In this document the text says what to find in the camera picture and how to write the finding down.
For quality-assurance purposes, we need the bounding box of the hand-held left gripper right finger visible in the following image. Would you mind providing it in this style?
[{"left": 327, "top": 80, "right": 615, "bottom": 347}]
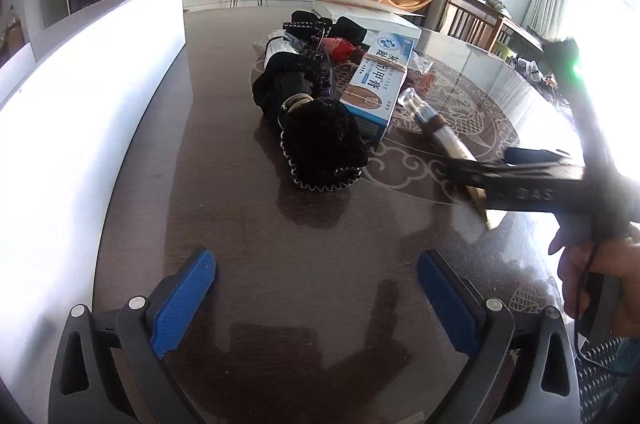
[{"left": 417, "top": 249, "right": 583, "bottom": 424}]

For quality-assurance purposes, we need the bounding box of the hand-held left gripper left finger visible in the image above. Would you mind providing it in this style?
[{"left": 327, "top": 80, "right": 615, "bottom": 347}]
[{"left": 47, "top": 248, "right": 217, "bottom": 424}]

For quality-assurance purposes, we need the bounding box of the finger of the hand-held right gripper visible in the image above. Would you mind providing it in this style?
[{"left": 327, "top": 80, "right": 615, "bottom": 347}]
[
  {"left": 505, "top": 147, "right": 586, "bottom": 167},
  {"left": 435, "top": 154, "right": 495, "bottom": 206}
]

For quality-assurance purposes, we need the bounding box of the clear tube with brown band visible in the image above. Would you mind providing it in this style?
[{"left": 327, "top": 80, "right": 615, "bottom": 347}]
[{"left": 397, "top": 88, "right": 506, "bottom": 231}]

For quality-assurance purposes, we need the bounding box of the person's right hand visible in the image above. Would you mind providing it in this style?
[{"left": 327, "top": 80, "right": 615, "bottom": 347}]
[{"left": 547, "top": 229, "right": 640, "bottom": 336}]

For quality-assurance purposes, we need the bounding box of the cluttered wooden side table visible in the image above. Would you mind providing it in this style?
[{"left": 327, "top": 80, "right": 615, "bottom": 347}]
[{"left": 500, "top": 15, "right": 561, "bottom": 77}]

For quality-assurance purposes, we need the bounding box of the small clear plastic bag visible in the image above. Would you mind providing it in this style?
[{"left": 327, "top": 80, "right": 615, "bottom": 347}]
[{"left": 406, "top": 50, "right": 434, "bottom": 78}]

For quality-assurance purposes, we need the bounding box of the blue and white medicine box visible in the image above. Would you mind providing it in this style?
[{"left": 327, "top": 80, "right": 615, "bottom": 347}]
[{"left": 340, "top": 29, "right": 422, "bottom": 141}]

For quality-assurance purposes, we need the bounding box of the wooden slatted chair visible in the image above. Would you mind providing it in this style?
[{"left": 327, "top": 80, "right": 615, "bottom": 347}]
[{"left": 440, "top": 0, "right": 507, "bottom": 53}]

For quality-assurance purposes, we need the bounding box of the flat white cardboard box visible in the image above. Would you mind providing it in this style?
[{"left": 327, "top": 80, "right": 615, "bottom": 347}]
[{"left": 312, "top": 0, "right": 422, "bottom": 44}]

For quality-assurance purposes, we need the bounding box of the red pouch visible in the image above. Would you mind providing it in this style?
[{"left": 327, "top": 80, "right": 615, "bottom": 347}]
[{"left": 325, "top": 36, "right": 369, "bottom": 66}]

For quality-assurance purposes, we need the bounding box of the black cloth item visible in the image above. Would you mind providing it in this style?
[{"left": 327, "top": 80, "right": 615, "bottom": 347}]
[{"left": 334, "top": 16, "right": 369, "bottom": 51}]

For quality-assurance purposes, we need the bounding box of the black fuzzy cloth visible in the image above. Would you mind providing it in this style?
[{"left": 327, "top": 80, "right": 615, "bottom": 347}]
[{"left": 251, "top": 51, "right": 332, "bottom": 121}]

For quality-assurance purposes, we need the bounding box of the small black fuzzy pouch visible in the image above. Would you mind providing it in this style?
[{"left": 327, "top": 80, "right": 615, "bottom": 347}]
[{"left": 282, "top": 10, "right": 334, "bottom": 51}]

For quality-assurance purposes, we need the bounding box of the clear bag with dark contents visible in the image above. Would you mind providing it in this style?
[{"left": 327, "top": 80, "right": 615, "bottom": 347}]
[{"left": 252, "top": 31, "right": 301, "bottom": 66}]

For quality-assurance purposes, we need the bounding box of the black fuzzy bag, chain trim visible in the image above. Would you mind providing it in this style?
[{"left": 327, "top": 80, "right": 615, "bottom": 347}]
[{"left": 277, "top": 99, "right": 369, "bottom": 193}]

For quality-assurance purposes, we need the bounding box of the black cable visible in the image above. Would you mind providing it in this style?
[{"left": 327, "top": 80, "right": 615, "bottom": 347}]
[{"left": 574, "top": 331, "right": 632, "bottom": 376}]

